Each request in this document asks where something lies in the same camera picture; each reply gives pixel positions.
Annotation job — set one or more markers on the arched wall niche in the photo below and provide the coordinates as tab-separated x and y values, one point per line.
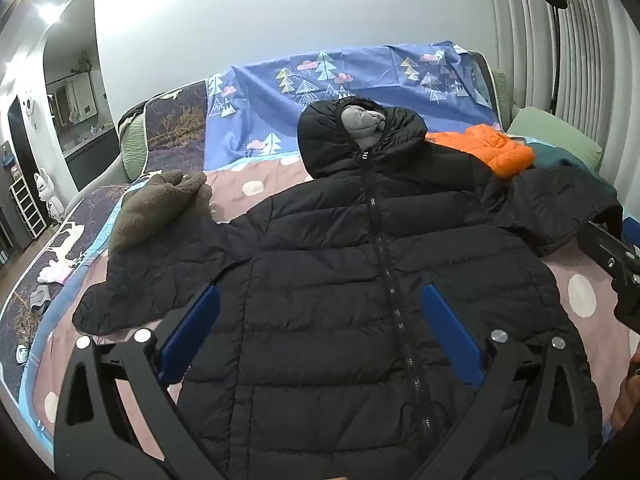
75	110

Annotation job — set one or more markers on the white storage rack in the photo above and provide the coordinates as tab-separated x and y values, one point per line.
27	210

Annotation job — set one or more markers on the grey small cloth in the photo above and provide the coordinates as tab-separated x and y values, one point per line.
39	300

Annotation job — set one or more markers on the white wall device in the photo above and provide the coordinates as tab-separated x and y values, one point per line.
28	107

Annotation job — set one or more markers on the black hooded puffer jacket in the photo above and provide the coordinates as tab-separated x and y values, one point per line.
325	260

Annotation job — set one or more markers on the brown fleece garment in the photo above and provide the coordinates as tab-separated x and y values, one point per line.
150	210

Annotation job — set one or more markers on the dark green garment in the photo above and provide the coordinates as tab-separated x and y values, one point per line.
555	157

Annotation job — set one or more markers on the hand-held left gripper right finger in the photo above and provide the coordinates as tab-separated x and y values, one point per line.
450	330

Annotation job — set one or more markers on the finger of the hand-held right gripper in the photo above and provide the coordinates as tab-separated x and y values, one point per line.
607	247

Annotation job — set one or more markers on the white bear figure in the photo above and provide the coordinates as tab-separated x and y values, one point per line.
47	195

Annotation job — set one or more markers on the blue tree-print sheet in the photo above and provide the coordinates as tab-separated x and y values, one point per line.
270	105

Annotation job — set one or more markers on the potted plant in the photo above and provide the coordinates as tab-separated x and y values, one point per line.
82	62

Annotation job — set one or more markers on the orange puffer jacket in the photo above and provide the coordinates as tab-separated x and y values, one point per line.
500	147

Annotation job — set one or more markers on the small white object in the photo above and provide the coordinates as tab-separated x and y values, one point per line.
22	354

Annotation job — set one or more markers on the pink and white socks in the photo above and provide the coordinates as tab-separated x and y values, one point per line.
55	274

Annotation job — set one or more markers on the person's right hand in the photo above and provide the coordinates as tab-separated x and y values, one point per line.
626	400

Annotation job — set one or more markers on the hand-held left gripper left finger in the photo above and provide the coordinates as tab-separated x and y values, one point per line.
192	332

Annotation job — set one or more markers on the green cushion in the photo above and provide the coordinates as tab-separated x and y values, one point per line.
550	130

